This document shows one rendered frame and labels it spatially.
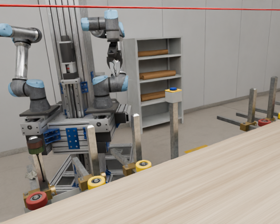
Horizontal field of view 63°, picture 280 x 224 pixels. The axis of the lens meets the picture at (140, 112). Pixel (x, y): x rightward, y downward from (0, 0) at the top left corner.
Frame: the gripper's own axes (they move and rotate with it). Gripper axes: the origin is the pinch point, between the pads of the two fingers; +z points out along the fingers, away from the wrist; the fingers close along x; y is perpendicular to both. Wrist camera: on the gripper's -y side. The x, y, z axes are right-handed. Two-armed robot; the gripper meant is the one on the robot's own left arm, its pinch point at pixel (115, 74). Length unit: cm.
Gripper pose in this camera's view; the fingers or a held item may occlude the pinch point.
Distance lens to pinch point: 136.9
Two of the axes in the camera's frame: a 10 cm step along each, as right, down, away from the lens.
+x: -10.0, 0.4, 0.6
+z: 0.6, 9.5, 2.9
